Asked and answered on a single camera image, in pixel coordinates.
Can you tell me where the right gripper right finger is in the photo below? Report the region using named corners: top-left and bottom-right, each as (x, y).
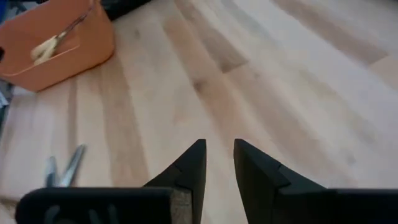
top-left (233, 139), bottom-right (398, 224)

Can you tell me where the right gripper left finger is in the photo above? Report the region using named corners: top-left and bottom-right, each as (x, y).
top-left (15, 139), bottom-right (207, 224)

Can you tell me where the orange plastic bin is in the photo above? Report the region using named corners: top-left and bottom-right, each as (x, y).
top-left (0, 0), bottom-right (116, 93)

